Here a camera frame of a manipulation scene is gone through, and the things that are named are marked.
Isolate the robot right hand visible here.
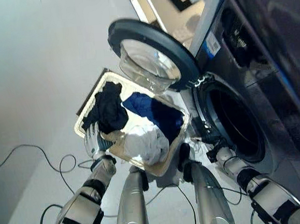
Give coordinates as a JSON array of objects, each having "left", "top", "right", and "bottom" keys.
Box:
[{"left": 189, "top": 120, "right": 234, "bottom": 155}]

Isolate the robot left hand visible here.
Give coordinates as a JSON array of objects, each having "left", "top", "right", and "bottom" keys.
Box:
[{"left": 82, "top": 121, "right": 117, "bottom": 161}]

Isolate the black garment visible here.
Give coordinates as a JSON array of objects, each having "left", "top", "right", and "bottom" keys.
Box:
[{"left": 78, "top": 80, "right": 131, "bottom": 137}]

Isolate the grey washing machine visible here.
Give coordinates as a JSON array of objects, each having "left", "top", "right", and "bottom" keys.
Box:
[{"left": 180, "top": 0, "right": 300, "bottom": 218}]

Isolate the round washing machine door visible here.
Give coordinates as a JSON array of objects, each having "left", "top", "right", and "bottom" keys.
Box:
[{"left": 105, "top": 12, "right": 204, "bottom": 97}]

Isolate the white laundry basket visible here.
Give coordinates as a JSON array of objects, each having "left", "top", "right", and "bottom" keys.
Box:
[{"left": 70, "top": 65, "right": 195, "bottom": 183}]

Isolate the white garment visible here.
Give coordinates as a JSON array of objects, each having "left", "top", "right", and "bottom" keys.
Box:
[{"left": 121, "top": 121, "right": 172, "bottom": 168}]

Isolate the robot right silver leg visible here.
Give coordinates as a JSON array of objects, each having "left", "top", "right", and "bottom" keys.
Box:
[{"left": 176, "top": 139, "right": 237, "bottom": 224}]

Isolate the robot silver leg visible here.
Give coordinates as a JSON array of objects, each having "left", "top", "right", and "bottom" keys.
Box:
[
  {"left": 110, "top": 163, "right": 152, "bottom": 224},
  {"left": 176, "top": 139, "right": 237, "bottom": 224}
]

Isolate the blue garment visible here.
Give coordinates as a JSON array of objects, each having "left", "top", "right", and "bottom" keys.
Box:
[{"left": 120, "top": 88, "right": 187, "bottom": 149}]

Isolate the robot left silver leg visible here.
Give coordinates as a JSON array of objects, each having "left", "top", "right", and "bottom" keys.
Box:
[{"left": 110, "top": 163, "right": 152, "bottom": 224}]

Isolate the blue white label sticker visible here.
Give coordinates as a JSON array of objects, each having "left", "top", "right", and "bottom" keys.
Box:
[{"left": 202, "top": 30, "right": 222, "bottom": 59}]

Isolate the looped black floor cable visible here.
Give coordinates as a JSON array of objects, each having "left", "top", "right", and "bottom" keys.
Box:
[{"left": 57, "top": 152, "right": 97, "bottom": 196}]

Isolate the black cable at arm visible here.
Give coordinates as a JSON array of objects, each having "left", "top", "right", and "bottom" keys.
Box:
[{"left": 207, "top": 182, "right": 249, "bottom": 208}]

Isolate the black cable at legs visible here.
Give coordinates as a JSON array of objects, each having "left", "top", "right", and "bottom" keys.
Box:
[{"left": 144, "top": 181, "right": 198, "bottom": 224}]

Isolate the long black floor cable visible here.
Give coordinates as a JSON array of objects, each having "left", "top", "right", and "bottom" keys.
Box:
[{"left": 0, "top": 140, "right": 78, "bottom": 179}]

